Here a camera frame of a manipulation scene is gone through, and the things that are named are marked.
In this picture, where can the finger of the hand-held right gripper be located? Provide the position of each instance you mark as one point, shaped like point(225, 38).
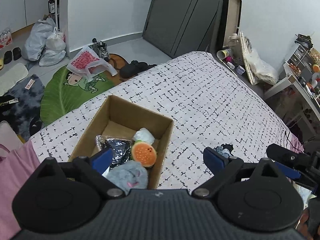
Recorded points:
point(291, 172)
point(282, 152)

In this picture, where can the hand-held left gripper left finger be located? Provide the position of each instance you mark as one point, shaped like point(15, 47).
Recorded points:
point(101, 158)

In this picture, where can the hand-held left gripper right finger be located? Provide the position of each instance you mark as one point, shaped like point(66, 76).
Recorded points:
point(214, 159)

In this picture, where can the grey black frilly cloth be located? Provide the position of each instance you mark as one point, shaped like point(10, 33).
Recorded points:
point(226, 151)

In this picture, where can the grey plush toy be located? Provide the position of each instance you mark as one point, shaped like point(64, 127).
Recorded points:
point(130, 175)

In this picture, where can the orange hamburger plush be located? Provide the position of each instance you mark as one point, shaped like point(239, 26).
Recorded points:
point(143, 152)

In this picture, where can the white soft packet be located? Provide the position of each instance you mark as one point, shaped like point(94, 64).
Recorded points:
point(143, 135)

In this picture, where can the brown cardboard box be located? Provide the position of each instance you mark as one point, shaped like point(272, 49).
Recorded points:
point(162, 160)

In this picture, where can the pink bedsheet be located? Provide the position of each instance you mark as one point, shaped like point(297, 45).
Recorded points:
point(297, 142)

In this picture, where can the white black patterned blanket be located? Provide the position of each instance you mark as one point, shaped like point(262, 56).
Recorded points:
point(200, 105)

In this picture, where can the white desk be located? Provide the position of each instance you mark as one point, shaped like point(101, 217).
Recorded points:
point(282, 86)

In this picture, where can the green leaf floor mat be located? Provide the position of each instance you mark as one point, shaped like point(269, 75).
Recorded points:
point(65, 97)

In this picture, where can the white tote bag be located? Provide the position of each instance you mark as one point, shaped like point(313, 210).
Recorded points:
point(261, 66)

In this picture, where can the pink bag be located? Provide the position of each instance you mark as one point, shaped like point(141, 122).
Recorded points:
point(15, 180)

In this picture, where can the orange toy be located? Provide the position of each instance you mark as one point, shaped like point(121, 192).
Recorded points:
point(316, 68)

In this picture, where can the small lavender box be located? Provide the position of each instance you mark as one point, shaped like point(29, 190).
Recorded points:
point(240, 69)

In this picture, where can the black slipper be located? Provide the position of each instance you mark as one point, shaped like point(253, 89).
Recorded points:
point(8, 57)
point(150, 66)
point(17, 53)
point(131, 69)

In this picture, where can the brown round mat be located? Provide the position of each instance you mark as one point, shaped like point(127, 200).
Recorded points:
point(117, 63)

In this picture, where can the red white plastic bag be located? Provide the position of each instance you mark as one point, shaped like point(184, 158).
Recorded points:
point(87, 62)

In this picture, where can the dark fuzzy rug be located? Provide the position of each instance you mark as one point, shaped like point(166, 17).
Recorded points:
point(22, 97)

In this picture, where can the grey drawer organizer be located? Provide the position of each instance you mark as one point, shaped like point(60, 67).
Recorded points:
point(300, 53)

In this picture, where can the white red paper tag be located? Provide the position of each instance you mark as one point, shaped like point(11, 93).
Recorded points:
point(30, 84)

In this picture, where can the yellow noodle cup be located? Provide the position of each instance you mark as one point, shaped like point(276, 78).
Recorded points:
point(222, 54)

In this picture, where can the grey sneakers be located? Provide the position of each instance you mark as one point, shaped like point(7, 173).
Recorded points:
point(102, 48)

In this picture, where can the white floor mat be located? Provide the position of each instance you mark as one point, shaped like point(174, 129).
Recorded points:
point(12, 75)

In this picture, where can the grey plastic bag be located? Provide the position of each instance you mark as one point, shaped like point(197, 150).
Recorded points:
point(37, 40)

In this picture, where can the yellow slipper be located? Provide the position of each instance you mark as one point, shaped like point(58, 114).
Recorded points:
point(1, 64)

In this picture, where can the brown cardboard panel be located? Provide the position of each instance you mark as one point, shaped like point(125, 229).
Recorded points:
point(233, 17)

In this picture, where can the grey wardrobe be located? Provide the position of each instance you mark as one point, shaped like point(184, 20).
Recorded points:
point(180, 17)

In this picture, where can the red bottle pack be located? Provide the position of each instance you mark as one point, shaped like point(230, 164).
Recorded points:
point(5, 38)

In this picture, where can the black spray bottle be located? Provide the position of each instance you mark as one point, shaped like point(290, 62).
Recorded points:
point(51, 3)

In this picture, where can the grey storage cabinet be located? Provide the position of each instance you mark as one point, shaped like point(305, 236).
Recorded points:
point(15, 7)

